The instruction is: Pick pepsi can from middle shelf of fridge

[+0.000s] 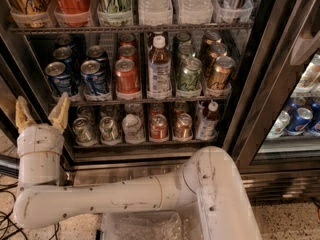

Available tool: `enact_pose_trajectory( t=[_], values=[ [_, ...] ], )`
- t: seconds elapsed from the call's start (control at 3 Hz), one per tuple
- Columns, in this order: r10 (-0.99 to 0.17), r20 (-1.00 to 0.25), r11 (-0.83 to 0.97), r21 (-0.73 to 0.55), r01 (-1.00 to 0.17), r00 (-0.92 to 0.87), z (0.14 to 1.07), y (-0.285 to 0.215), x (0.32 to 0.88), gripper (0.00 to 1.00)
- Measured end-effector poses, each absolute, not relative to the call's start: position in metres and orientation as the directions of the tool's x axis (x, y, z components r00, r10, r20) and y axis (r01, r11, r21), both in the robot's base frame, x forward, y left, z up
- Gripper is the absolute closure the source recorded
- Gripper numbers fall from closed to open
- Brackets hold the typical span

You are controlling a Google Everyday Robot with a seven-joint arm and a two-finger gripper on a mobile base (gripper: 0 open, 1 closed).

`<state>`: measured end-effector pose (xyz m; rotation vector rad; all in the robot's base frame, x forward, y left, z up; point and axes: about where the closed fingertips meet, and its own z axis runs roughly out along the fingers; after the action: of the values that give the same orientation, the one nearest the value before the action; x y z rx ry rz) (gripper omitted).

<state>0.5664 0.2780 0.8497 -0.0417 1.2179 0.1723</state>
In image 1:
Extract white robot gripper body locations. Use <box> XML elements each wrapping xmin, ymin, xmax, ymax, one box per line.
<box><xmin>17</xmin><ymin>124</ymin><xmax>64</xmax><ymax>186</ymax></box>

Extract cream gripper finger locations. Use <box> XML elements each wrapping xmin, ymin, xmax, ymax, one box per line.
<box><xmin>48</xmin><ymin>92</ymin><xmax>70</xmax><ymax>133</ymax></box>
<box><xmin>15</xmin><ymin>96</ymin><xmax>35</xmax><ymax>133</ymax></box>

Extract blue pepsi can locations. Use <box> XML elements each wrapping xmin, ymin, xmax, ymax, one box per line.
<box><xmin>45</xmin><ymin>61</ymin><xmax>78</xmax><ymax>97</ymax></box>
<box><xmin>53</xmin><ymin>47</ymin><xmax>80</xmax><ymax>85</ymax></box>
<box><xmin>55</xmin><ymin>34</ymin><xmax>77</xmax><ymax>50</ymax></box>
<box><xmin>287</xmin><ymin>107</ymin><xmax>313</xmax><ymax>135</ymax></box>

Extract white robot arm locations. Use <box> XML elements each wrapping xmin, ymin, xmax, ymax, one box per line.
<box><xmin>13</xmin><ymin>94</ymin><xmax>262</xmax><ymax>240</ymax></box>

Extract bottom shelf left silver can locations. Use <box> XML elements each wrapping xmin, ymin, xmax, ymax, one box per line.
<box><xmin>72</xmin><ymin>117</ymin><xmax>97</xmax><ymax>146</ymax></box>

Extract shelf silver can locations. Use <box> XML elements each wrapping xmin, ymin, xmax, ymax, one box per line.
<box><xmin>72</xmin><ymin>117</ymin><xmax>97</xmax><ymax>146</ymax></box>
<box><xmin>217</xmin><ymin>0</ymin><xmax>252</xmax><ymax>23</ymax></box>
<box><xmin>99</xmin><ymin>117</ymin><xmax>120</xmax><ymax>144</ymax></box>

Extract left open fridge door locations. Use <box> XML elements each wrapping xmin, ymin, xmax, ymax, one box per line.
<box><xmin>0</xmin><ymin>53</ymin><xmax>68</xmax><ymax>188</ymax></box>

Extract front blue pepsi can second row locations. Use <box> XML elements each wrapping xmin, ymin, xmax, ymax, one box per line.
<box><xmin>80</xmin><ymin>60</ymin><xmax>109</xmax><ymax>96</ymax></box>

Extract blue pepsi can second row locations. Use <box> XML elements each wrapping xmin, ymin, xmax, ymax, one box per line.
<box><xmin>80</xmin><ymin>60</ymin><xmax>109</xmax><ymax>96</ymax></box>
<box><xmin>86</xmin><ymin>45</ymin><xmax>110</xmax><ymax>73</ymax></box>

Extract rear blue pepsi can second row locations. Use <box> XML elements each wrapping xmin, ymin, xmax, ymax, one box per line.
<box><xmin>86</xmin><ymin>45</ymin><xmax>110</xmax><ymax>73</ymax></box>

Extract bottom shelf water bottle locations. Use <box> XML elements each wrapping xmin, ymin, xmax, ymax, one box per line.
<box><xmin>122</xmin><ymin>114</ymin><xmax>145</xmax><ymax>144</ymax></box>

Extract front red soda can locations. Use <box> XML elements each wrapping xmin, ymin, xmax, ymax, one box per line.
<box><xmin>114</xmin><ymin>59</ymin><xmax>140</xmax><ymax>94</ymax></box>

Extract red soda can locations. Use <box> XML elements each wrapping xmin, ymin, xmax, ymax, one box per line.
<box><xmin>119</xmin><ymin>33</ymin><xmax>137</xmax><ymax>46</ymax></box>
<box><xmin>114</xmin><ymin>59</ymin><xmax>140</xmax><ymax>94</ymax></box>
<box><xmin>117</xmin><ymin>45</ymin><xmax>137</xmax><ymax>62</ymax></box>

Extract middle red soda can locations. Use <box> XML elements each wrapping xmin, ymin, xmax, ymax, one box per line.
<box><xmin>117</xmin><ymin>45</ymin><xmax>137</xmax><ymax>62</ymax></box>

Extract bottom shelf red can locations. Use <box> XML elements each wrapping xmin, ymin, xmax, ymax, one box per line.
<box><xmin>150</xmin><ymin>114</ymin><xmax>168</xmax><ymax>142</ymax></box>

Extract rear red soda can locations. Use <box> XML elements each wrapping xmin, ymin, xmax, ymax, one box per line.
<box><xmin>119</xmin><ymin>33</ymin><xmax>137</xmax><ymax>46</ymax></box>

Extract top shelf gold can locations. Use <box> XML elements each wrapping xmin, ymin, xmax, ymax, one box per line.
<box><xmin>9</xmin><ymin>0</ymin><xmax>54</xmax><ymax>28</ymax></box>

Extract shelf gold can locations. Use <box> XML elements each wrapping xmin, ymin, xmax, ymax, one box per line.
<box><xmin>9</xmin><ymin>0</ymin><xmax>54</xmax><ymax>28</ymax></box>
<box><xmin>174</xmin><ymin>113</ymin><xmax>192</xmax><ymax>139</ymax></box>

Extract top shelf red coca-cola can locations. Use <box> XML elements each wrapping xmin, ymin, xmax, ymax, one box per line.
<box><xmin>56</xmin><ymin>0</ymin><xmax>91</xmax><ymax>27</ymax></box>

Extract top shelf green can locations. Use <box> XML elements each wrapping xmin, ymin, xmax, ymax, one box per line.
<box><xmin>97</xmin><ymin>0</ymin><xmax>133</xmax><ymax>26</ymax></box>

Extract bottom shelf gold can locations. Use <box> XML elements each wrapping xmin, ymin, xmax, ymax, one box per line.
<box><xmin>174</xmin><ymin>113</ymin><xmax>192</xmax><ymax>139</ymax></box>

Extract front green soda can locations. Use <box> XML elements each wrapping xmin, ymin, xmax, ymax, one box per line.
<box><xmin>177</xmin><ymin>57</ymin><xmax>202</xmax><ymax>91</ymax></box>

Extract green soda can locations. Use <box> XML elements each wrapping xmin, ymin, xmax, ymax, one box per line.
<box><xmin>177</xmin><ymin>57</ymin><xmax>202</xmax><ymax>91</ymax></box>
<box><xmin>173</xmin><ymin>32</ymin><xmax>192</xmax><ymax>47</ymax></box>
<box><xmin>177</xmin><ymin>44</ymin><xmax>196</xmax><ymax>67</ymax></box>

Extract middle green soda can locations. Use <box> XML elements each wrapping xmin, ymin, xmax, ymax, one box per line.
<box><xmin>177</xmin><ymin>44</ymin><xmax>196</xmax><ymax>67</ymax></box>

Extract top shelf clear water bottle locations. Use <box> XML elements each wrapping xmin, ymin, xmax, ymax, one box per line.
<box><xmin>138</xmin><ymin>0</ymin><xmax>172</xmax><ymax>26</ymax></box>

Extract rear green soda can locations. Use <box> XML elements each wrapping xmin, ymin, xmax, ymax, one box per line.
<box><xmin>173</xmin><ymin>32</ymin><xmax>192</xmax><ymax>47</ymax></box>

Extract bottom shelf tea bottle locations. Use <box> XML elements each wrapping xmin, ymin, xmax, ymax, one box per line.
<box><xmin>196</xmin><ymin>101</ymin><xmax>219</xmax><ymax>140</ymax></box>

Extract front gold soda can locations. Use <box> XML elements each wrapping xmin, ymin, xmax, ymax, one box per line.
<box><xmin>207</xmin><ymin>56</ymin><xmax>235</xmax><ymax>90</ymax></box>

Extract gold soda can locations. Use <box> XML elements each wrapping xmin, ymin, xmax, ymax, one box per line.
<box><xmin>205</xmin><ymin>42</ymin><xmax>228</xmax><ymax>69</ymax></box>
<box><xmin>207</xmin><ymin>56</ymin><xmax>235</xmax><ymax>90</ymax></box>
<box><xmin>201</xmin><ymin>30</ymin><xmax>222</xmax><ymax>50</ymax></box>

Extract rear gold soda can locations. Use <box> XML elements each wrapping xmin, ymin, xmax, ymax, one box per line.
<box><xmin>201</xmin><ymin>30</ymin><xmax>222</xmax><ymax>50</ymax></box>

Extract middle gold soda can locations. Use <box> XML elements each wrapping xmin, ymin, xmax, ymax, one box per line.
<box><xmin>205</xmin><ymin>42</ymin><xmax>228</xmax><ymax>69</ymax></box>

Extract top shelf silver can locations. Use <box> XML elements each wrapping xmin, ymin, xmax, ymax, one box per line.
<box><xmin>217</xmin><ymin>0</ymin><xmax>252</xmax><ymax>23</ymax></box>

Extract right glass fridge door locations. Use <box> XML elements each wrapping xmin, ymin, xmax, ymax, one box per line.
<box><xmin>232</xmin><ymin>0</ymin><xmax>320</xmax><ymax>174</ymax></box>

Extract blue pepsi can behind glass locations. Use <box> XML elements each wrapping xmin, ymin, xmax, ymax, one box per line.
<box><xmin>287</xmin><ymin>107</ymin><xmax>313</xmax><ymax>135</ymax></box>

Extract brown tea bottle white cap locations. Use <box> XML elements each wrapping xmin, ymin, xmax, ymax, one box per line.
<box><xmin>148</xmin><ymin>35</ymin><xmax>172</xmax><ymax>99</ymax></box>

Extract clear plastic bin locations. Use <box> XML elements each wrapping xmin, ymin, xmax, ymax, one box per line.
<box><xmin>100</xmin><ymin>204</ymin><xmax>203</xmax><ymax>240</ymax></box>

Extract black cables on floor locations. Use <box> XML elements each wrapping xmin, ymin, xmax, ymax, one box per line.
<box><xmin>0</xmin><ymin>175</ymin><xmax>61</xmax><ymax>240</ymax></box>

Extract top wire shelf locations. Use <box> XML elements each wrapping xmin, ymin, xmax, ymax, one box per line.
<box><xmin>9</xmin><ymin>22</ymin><xmax>253</xmax><ymax>35</ymax></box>

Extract wire shelf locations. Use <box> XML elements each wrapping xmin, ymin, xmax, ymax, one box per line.
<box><xmin>49</xmin><ymin>93</ymin><xmax>232</xmax><ymax>108</ymax></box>
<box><xmin>9</xmin><ymin>22</ymin><xmax>253</xmax><ymax>35</ymax></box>

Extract middle wire shelf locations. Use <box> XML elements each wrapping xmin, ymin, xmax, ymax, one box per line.
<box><xmin>49</xmin><ymin>93</ymin><xmax>232</xmax><ymax>108</ymax></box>

